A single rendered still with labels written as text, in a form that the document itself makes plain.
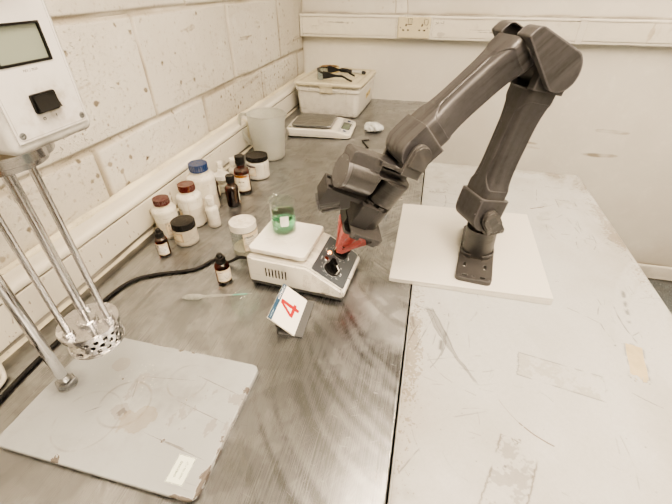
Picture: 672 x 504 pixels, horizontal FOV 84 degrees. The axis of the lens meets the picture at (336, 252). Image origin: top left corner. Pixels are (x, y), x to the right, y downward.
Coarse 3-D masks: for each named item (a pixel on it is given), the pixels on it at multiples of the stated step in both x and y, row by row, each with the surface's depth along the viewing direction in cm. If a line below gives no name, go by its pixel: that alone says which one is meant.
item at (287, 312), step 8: (288, 288) 71; (288, 296) 70; (296, 296) 71; (280, 304) 68; (288, 304) 69; (296, 304) 70; (280, 312) 66; (288, 312) 68; (296, 312) 69; (280, 320) 65; (288, 320) 67; (296, 320) 68; (288, 328) 66
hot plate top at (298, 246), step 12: (264, 228) 78; (300, 228) 78; (312, 228) 78; (264, 240) 75; (276, 240) 75; (288, 240) 75; (300, 240) 75; (312, 240) 75; (264, 252) 72; (276, 252) 71; (288, 252) 71; (300, 252) 71
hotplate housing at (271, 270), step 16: (320, 240) 78; (256, 256) 73; (272, 256) 73; (256, 272) 75; (272, 272) 74; (288, 272) 72; (304, 272) 71; (352, 272) 77; (304, 288) 73; (320, 288) 72; (336, 288) 71
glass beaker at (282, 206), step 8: (272, 200) 75; (280, 200) 76; (288, 200) 76; (272, 208) 73; (280, 208) 72; (288, 208) 72; (272, 216) 74; (280, 216) 73; (288, 216) 73; (272, 224) 75; (280, 224) 74; (288, 224) 74; (280, 232) 75; (288, 232) 75
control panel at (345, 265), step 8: (328, 240) 79; (328, 248) 77; (320, 256) 74; (328, 256) 75; (352, 256) 79; (320, 264) 73; (344, 264) 76; (352, 264) 77; (320, 272) 71; (344, 272) 75; (336, 280) 72; (344, 280) 73
